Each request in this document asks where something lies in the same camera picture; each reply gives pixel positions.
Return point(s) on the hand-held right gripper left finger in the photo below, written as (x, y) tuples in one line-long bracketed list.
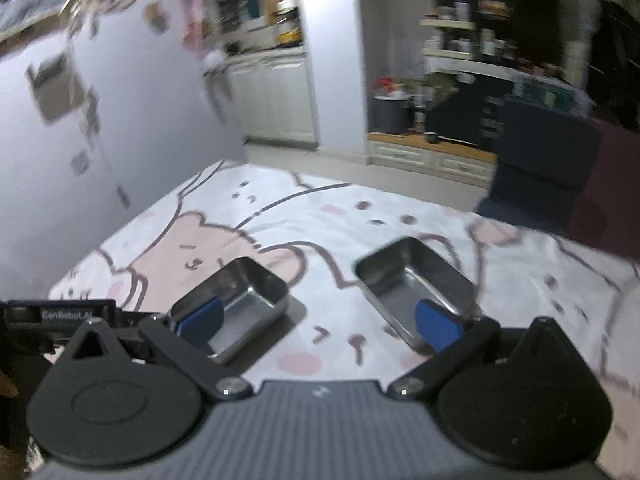
[(202, 320)]

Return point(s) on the yellow container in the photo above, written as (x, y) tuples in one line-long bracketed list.
[(290, 36)]

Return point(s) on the rectangular steel container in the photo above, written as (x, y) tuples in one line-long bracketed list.
[(255, 290), (395, 275)]

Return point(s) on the maroon chair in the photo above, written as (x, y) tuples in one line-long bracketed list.
[(615, 185)]

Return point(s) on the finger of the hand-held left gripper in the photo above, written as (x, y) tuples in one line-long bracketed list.
[(127, 319)]

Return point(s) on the black bin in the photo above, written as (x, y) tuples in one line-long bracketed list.
[(392, 115)]

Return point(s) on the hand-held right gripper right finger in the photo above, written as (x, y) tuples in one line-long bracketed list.
[(440, 327)]

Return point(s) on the white kitchen cabinet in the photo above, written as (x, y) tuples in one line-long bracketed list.
[(280, 100)]

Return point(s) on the dark blue chair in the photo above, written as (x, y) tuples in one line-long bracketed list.
[(545, 160)]

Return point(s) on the pink wall shelf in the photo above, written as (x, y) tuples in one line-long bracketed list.
[(192, 5)]

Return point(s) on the white wall shelf unit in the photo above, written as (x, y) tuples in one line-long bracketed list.
[(447, 24)]

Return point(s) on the low white wood-top cabinet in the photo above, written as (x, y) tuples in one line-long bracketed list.
[(430, 157)]

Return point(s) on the teal bag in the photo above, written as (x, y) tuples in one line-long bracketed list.
[(251, 6)]

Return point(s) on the bear print tablecloth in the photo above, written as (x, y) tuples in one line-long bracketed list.
[(325, 240)]

